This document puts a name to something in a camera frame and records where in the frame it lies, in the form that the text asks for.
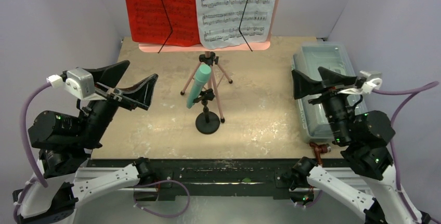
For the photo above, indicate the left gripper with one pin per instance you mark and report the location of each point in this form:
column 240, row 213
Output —
column 141, row 94

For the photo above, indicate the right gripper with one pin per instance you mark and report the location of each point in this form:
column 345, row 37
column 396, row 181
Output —
column 331, row 91

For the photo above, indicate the red sheet music page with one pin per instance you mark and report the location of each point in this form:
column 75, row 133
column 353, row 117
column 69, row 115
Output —
column 163, row 22

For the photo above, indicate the teal toy microphone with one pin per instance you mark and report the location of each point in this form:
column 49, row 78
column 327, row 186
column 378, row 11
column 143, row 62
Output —
column 201, row 77

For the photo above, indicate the pink music stand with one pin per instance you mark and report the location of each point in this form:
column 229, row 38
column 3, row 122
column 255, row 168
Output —
column 211, row 59

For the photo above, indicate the black microphone desk stand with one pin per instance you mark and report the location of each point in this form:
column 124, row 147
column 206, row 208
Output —
column 207, row 122

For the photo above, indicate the white sheet music page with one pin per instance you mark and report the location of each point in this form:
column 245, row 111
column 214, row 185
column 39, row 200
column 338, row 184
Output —
column 227, row 23

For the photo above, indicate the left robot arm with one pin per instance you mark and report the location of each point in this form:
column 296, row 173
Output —
column 57, row 144

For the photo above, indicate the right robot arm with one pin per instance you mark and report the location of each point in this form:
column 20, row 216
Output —
column 366, row 141

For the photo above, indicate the clear plastic storage box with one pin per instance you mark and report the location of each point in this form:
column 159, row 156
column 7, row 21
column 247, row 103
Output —
column 307, row 59

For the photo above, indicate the copper clamp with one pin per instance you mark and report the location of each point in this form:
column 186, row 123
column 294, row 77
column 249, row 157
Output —
column 318, row 150

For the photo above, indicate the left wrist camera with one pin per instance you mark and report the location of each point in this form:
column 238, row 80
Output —
column 78, row 82

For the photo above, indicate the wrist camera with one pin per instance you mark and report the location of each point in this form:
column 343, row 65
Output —
column 365, row 83
column 78, row 82

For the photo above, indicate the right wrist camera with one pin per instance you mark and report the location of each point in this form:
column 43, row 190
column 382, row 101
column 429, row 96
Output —
column 365, row 83

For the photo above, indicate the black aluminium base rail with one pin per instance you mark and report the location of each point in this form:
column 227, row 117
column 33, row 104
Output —
column 222, row 177

